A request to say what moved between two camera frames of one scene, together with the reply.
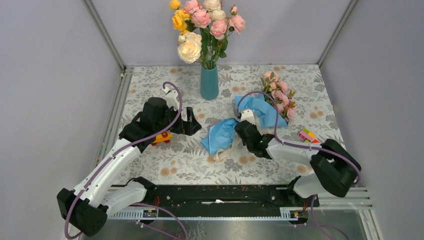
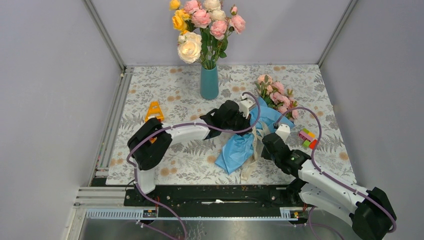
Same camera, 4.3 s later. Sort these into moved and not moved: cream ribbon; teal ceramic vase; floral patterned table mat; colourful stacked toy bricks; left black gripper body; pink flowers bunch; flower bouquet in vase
Moved: pink flowers bunch; left black gripper body; cream ribbon
Not moved: teal ceramic vase; colourful stacked toy bricks; floral patterned table mat; flower bouquet in vase
